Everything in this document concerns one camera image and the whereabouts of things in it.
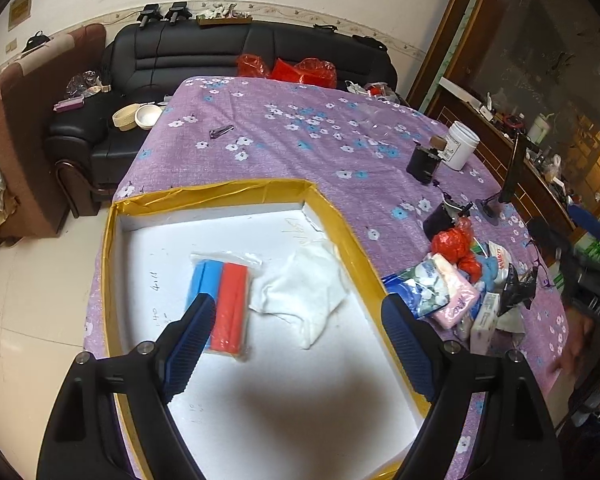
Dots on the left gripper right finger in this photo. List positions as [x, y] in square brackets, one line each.
[409, 339]

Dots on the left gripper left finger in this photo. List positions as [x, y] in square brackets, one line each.
[181, 345]

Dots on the pink tissue pack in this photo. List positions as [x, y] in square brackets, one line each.
[462, 295]

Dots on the white floral tissue pack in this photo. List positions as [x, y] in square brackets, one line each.
[484, 326]

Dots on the blue floral tissue pack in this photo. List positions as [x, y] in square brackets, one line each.
[421, 288]

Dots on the blue red sponge pack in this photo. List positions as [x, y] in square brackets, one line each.
[227, 283]

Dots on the white cloth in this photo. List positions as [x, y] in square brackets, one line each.
[305, 290]

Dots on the person's right hand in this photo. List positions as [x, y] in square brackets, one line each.
[579, 327]

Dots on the white red-print packet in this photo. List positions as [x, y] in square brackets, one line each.
[502, 256]

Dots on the blue cloth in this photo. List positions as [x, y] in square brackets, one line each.
[489, 272]

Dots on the small red bag ball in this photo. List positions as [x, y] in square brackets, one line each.
[471, 266]

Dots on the red plastic bag ball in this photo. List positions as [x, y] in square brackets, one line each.
[453, 244]

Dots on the black phone stand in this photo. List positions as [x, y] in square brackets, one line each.
[486, 206]

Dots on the purple floral tablecloth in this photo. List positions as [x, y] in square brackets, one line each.
[352, 148]

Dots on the black clamp device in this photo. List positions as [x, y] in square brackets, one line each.
[445, 216]

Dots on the yellow-edged white foam tray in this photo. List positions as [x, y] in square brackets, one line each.
[341, 410]

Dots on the black pen holder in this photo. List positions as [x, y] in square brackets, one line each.
[423, 163]

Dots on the white plastic jar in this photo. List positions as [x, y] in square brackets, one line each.
[461, 142]

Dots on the cream bowls on sofa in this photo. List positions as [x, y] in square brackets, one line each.
[137, 115]

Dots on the wooden cabinet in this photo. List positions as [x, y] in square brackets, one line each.
[536, 59]

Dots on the brown armchair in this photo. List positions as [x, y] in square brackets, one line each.
[29, 89]

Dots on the red bags on sofa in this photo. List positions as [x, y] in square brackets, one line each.
[309, 71]

